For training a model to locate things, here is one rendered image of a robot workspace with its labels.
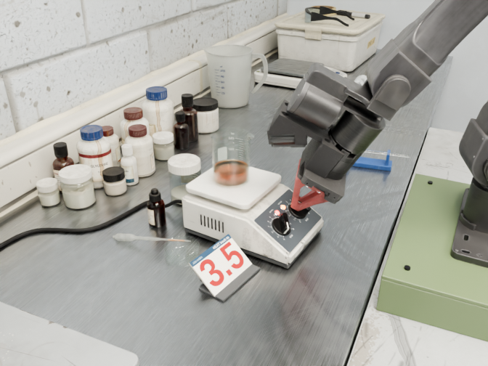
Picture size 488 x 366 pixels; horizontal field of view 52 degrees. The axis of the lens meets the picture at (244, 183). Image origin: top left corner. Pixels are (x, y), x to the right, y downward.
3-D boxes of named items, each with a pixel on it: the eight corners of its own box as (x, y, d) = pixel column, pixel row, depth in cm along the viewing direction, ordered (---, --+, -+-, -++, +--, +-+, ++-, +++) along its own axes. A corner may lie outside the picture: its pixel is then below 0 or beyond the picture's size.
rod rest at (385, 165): (391, 165, 107) (393, 149, 105) (391, 171, 104) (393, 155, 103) (344, 158, 110) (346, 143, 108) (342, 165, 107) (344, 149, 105)
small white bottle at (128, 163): (130, 177, 102) (125, 141, 98) (141, 181, 100) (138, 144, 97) (120, 184, 100) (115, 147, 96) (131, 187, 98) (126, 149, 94)
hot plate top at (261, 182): (283, 179, 84) (284, 175, 84) (246, 211, 75) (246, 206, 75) (224, 163, 90) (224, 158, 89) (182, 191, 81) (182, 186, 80)
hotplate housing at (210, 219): (324, 231, 85) (327, 189, 81) (288, 272, 75) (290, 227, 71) (215, 197, 95) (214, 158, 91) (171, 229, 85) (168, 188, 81)
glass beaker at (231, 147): (205, 188, 80) (204, 139, 76) (219, 171, 86) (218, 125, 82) (247, 194, 79) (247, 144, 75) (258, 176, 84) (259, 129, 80)
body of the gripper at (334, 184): (298, 184, 71) (324, 149, 66) (306, 144, 79) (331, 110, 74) (337, 205, 72) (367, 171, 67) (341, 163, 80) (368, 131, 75)
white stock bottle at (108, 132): (104, 173, 104) (99, 134, 100) (95, 165, 107) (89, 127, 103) (125, 166, 106) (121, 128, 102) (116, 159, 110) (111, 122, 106)
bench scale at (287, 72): (328, 96, 149) (329, 80, 146) (251, 83, 160) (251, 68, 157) (348, 80, 163) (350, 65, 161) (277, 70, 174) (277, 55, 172)
